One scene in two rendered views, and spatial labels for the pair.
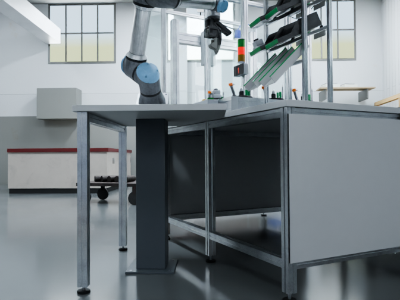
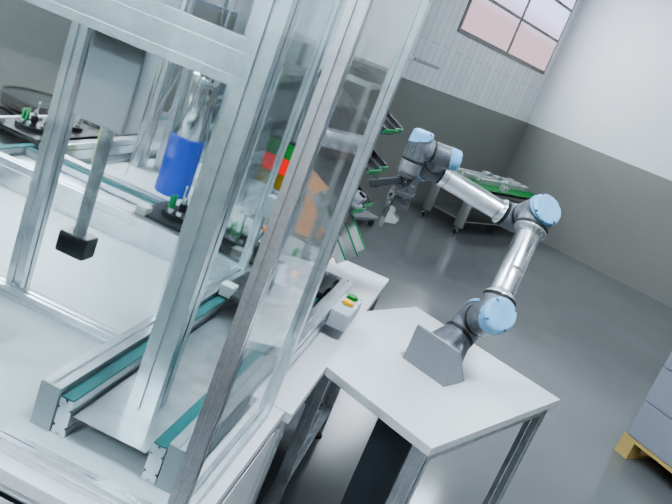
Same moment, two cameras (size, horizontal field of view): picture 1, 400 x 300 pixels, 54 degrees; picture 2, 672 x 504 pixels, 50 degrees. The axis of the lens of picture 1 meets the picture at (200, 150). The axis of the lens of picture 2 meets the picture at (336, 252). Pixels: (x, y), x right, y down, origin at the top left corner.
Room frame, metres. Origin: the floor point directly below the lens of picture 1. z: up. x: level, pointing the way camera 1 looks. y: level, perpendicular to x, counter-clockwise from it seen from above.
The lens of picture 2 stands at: (4.36, 1.20, 1.77)
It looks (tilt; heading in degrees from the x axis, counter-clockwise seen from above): 16 degrees down; 215
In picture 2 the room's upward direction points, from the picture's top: 21 degrees clockwise
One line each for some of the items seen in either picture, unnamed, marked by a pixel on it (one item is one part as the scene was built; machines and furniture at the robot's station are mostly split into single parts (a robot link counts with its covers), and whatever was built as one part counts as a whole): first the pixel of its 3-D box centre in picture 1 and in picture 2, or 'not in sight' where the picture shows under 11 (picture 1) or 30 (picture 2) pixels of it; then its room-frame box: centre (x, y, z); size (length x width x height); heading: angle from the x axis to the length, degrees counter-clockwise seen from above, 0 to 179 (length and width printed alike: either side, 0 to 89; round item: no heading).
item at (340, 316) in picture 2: (205, 106); (344, 311); (2.40, -0.03, 0.93); 0.21 x 0.07 x 0.06; 26
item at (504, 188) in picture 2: not in sight; (487, 202); (-5.06, -3.22, 0.39); 2.24 x 0.80 x 0.77; 179
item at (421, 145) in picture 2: not in sight; (419, 146); (2.28, -0.09, 1.53); 0.09 x 0.08 x 0.11; 139
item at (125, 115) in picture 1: (161, 117); (420, 365); (2.21, 0.22, 0.84); 0.90 x 0.70 x 0.03; 179
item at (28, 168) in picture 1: (77, 169); not in sight; (7.82, 2.45, 0.39); 2.09 x 1.77 x 0.79; 179
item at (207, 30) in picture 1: (212, 28); (402, 190); (2.28, -0.08, 1.37); 0.09 x 0.08 x 0.12; 116
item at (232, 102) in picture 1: (200, 112); (311, 324); (2.60, 0.00, 0.91); 0.89 x 0.06 x 0.11; 26
